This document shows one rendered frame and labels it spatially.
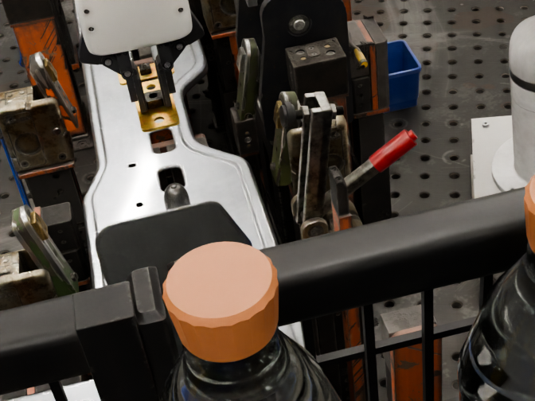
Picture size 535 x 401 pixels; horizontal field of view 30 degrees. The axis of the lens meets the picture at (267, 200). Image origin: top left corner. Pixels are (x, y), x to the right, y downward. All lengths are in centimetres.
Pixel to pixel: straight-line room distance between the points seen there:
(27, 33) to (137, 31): 90
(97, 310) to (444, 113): 154
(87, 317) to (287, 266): 8
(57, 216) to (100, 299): 95
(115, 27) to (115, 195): 42
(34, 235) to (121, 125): 34
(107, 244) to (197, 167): 59
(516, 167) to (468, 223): 119
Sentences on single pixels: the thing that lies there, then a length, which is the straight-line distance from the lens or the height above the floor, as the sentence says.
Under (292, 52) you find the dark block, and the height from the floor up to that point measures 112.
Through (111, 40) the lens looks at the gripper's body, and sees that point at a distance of 93.
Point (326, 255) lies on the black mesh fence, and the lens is 38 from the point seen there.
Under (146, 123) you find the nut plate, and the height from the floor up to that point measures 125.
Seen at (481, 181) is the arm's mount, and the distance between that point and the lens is 159.
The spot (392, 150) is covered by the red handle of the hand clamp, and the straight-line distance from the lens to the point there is 109.
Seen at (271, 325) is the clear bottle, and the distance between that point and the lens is 26.
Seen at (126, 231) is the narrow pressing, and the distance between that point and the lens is 74.
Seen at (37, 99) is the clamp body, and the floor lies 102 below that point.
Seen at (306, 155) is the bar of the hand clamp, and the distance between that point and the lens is 108.
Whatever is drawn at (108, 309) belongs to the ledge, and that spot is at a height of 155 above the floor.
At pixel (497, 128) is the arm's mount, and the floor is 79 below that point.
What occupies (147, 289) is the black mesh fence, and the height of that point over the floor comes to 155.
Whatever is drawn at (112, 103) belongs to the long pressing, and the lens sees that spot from 148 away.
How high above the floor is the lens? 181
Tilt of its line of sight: 40 degrees down
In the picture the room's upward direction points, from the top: 8 degrees counter-clockwise
